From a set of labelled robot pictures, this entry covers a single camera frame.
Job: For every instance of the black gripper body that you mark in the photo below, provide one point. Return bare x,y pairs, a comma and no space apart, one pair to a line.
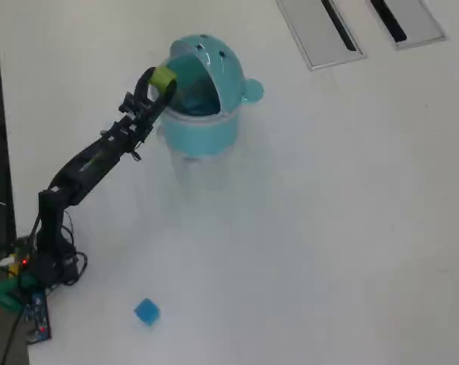
136,127

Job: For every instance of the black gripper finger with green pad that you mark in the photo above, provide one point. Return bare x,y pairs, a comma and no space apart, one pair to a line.
163,106
139,81

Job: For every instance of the green cube block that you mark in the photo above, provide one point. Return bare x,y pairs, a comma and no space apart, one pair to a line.
163,78

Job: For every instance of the blue cube block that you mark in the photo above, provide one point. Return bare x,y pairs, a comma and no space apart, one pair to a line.
146,311

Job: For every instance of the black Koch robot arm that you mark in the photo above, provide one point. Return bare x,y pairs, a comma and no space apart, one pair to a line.
89,163

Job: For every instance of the teal bin with dome lid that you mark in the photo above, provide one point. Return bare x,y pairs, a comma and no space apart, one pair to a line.
206,133

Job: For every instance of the controller board with red LED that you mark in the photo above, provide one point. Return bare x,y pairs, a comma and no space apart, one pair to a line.
24,261

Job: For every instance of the yellow small part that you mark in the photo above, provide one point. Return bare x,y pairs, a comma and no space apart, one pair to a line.
13,270

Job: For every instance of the green table clamp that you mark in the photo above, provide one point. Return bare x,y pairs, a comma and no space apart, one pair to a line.
1,294

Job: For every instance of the blue circuit board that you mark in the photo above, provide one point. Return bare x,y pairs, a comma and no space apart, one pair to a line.
37,319

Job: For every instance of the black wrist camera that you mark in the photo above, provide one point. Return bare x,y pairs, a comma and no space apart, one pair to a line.
127,103

